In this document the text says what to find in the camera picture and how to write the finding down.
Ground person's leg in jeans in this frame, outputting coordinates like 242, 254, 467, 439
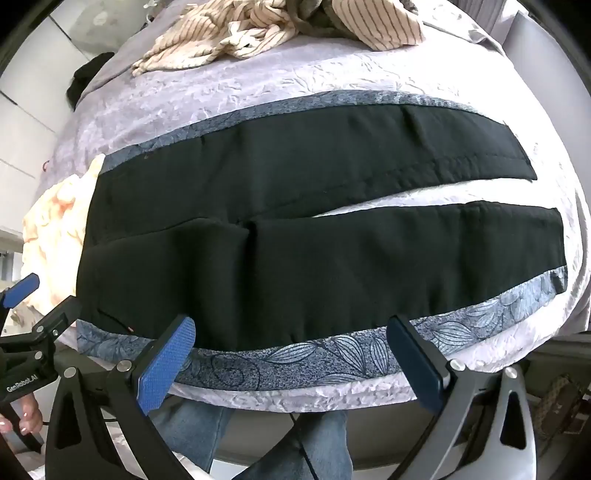
231, 408, 349, 480
150, 401, 236, 480

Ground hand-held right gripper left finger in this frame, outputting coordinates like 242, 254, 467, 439
44, 315, 199, 480

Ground brown woven object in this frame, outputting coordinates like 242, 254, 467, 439
536, 374, 591, 445

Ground pale yellow garment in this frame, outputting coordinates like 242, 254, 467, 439
21, 154, 107, 319

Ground person's left hand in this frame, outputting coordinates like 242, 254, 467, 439
0, 394, 44, 435

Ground lavender textured bedspread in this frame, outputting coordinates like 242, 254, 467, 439
44, 0, 591, 416

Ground grey bed frame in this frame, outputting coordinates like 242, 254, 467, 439
203, 332, 591, 467

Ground blue floral cloth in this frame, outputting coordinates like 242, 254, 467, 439
76, 90, 568, 389

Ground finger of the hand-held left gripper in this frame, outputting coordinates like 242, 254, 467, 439
0, 272, 41, 311
0, 295, 84, 365

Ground black pants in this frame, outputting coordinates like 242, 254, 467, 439
76, 105, 565, 358

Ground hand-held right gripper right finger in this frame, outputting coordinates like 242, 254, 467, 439
387, 315, 539, 480

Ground white wardrobe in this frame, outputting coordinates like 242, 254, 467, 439
0, 0, 122, 199

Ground dark cloth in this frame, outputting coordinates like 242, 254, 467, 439
65, 52, 116, 112

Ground olive green garment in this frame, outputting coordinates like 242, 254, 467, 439
288, 0, 370, 40

